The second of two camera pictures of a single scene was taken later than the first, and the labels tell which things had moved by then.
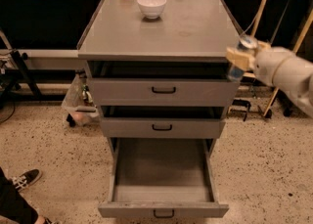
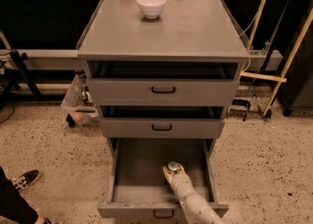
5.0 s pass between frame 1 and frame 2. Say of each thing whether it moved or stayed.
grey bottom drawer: stayed
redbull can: moved
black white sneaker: stayed
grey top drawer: stayed
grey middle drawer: stayed
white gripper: moved
